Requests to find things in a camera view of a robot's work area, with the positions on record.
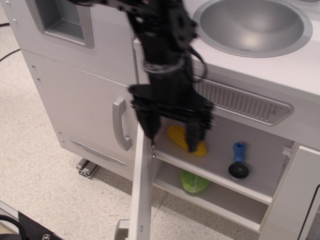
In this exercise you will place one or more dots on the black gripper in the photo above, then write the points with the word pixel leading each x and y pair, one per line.
pixel 172 96

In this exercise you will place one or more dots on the white cabinet door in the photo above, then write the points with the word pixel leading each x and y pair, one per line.
pixel 142 187

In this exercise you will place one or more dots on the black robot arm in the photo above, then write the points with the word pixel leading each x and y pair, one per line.
pixel 165 32

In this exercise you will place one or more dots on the white toy kitchen cabinet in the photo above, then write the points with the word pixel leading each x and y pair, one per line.
pixel 74 158

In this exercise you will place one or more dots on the yellow toy corn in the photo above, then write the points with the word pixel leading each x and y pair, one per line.
pixel 177 134

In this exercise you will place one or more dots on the lower metal door hinge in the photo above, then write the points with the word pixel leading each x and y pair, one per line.
pixel 153 146

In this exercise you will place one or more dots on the green toy cabbage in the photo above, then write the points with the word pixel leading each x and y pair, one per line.
pixel 193 183

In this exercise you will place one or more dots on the grey vent grille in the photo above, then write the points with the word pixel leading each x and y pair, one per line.
pixel 244 103

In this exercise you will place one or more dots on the silver emblem trim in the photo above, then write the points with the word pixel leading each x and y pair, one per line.
pixel 97 153

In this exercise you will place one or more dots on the silver round sink basin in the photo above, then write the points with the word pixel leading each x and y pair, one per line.
pixel 253 28

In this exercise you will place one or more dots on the grey left door handle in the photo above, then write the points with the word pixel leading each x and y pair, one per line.
pixel 118 109

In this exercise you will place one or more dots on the blue handled black scoop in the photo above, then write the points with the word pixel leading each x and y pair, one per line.
pixel 238 170

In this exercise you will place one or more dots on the aluminium extrusion rail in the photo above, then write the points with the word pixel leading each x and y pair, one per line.
pixel 87 168

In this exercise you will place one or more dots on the grey cabinet door handle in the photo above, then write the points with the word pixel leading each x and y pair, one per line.
pixel 122 229

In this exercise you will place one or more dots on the grey recessed window frame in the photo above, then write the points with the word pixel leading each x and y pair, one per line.
pixel 64 20

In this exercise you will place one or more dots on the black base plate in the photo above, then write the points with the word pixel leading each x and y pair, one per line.
pixel 34 230

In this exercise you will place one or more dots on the aluminium frame rail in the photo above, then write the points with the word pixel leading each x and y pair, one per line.
pixel 8 211

